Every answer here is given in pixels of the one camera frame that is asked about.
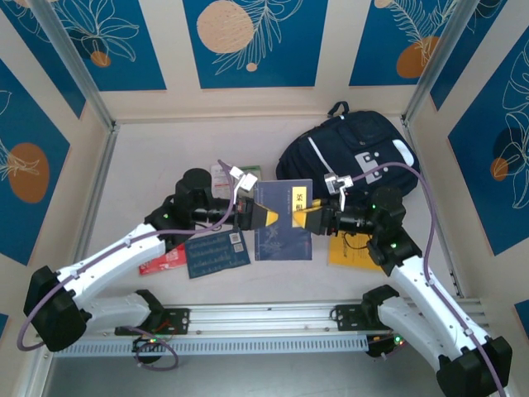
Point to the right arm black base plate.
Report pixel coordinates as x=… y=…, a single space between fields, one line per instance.
x=347 y=318

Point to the yellow notebook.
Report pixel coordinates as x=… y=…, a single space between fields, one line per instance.
x=343 y=252

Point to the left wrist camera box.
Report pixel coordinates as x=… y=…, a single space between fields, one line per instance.
x=248 y=182

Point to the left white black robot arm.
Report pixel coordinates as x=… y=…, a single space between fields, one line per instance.
x=53 y=314

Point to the navy card with QR codes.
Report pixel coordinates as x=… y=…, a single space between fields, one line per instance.
x=215 y=258

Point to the navy blue student backpack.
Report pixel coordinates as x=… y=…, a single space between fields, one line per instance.
x=351 y=140

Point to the clear packet with red print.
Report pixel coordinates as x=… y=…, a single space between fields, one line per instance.
x=219 y=182

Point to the aluminium frame post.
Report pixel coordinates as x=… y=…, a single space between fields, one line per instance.
x=443 y=49
x=72 y=55

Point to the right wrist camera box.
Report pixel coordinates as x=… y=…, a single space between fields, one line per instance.
x=336 y=184

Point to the aluminium frame leg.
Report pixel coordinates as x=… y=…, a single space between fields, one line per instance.
x=35 y=380

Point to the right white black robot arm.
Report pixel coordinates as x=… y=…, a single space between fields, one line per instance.
x=413 y=289

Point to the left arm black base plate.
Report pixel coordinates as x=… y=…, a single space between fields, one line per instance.
x=179 y=320

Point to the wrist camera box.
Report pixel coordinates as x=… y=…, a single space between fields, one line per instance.
x=336 y=184
x=248 y=182

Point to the aluminium mounting rail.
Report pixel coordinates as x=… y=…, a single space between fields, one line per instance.
x=264 y=318

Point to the navy book with yellow label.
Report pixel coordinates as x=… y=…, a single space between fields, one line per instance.
x=277 y=244

